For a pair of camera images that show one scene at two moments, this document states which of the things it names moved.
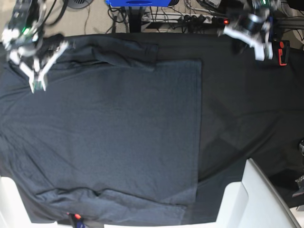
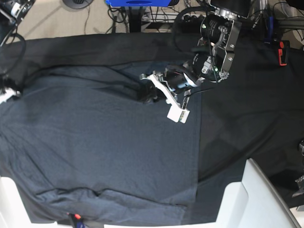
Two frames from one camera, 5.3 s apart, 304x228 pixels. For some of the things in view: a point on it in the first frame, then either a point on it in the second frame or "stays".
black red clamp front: (78, 220) stays
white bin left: (13, 213) stays
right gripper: (254, 28) -> (178, 78)
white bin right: (254, 202) stays
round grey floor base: (78, 4) stays
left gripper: (28, 41) -> (6, 82)
